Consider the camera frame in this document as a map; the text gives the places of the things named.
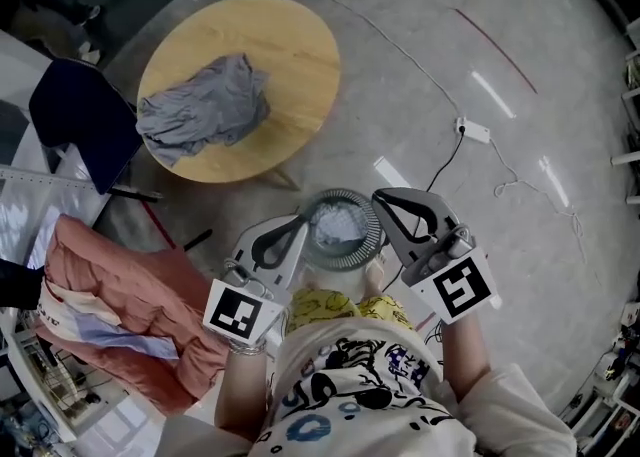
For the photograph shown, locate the person's left forearm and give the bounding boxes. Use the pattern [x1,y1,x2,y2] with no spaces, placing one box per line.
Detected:
[214,338,282,443]

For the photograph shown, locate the salmon pink clothes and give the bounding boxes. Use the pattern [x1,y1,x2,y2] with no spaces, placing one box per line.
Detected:
[31,213,235,417]

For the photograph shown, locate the white wire shelf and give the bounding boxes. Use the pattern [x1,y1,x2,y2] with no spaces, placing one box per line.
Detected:
[0,309,169,457]

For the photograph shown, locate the white perforated shelf rail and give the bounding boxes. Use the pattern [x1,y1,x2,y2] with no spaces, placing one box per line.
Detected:
[0,163,112,192]

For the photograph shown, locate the person's white printed shirt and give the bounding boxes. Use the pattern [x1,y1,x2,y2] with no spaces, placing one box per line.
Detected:
[253,317,580,457]

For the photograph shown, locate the person's yellow printed shorts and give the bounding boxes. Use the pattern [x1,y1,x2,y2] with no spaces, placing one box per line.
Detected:
[288,286,417,335]

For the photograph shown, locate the pale grey clothes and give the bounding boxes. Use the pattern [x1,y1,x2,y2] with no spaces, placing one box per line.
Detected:
[310,201,366,249]

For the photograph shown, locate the black bag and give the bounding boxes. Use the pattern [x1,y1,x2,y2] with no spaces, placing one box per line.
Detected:
[0,256,47,310]

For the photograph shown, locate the person's right forearm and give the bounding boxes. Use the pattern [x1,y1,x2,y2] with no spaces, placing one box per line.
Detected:
[438,312,495,404]

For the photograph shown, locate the round wooden table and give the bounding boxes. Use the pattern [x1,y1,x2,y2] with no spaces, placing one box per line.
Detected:
[135,0,343,192]

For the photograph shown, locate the white storage rack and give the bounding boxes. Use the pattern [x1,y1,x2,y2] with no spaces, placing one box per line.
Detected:
[609,18,640,207]

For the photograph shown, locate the grey slatted round basket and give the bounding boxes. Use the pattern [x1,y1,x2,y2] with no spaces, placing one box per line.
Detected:
[298,187,390,274]

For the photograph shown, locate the person's foot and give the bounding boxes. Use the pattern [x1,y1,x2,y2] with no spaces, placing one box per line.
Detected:
[363,253,391,297]

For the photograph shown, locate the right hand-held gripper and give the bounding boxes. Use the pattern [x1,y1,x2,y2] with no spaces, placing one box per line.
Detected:
[372,186,502,325]

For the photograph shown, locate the lavender clothes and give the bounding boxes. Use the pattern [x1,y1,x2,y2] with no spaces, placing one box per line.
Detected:
[63,304,182,362]

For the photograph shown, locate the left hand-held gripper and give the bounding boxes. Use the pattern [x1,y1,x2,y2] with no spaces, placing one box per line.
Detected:
[202,217,310,347]

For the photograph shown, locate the white knotted cable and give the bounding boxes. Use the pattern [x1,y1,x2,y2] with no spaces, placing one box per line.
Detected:
[486,136,589,267]

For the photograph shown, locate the blue-grey clothes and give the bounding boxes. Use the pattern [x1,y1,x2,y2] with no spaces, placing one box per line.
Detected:
[135,51,274,169]

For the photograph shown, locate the black plug cable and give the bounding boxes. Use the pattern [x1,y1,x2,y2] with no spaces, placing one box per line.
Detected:
[424,128,467,194]

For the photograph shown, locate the red floor tape strip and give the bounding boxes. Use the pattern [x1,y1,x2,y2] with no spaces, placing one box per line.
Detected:
[451,6,540,96]

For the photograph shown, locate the silver bracelet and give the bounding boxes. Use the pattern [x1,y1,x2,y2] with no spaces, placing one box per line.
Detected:
[228,337,269,358]

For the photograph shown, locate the dark blue chair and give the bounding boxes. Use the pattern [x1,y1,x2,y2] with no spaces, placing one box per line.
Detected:
[27,56,164,205]

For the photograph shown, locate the white red-trimmed clothes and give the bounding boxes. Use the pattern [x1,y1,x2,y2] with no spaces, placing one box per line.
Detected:
[36,278,123,342]

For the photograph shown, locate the long white power strip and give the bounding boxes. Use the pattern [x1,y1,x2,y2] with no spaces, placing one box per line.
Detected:
[453,115,493,143]

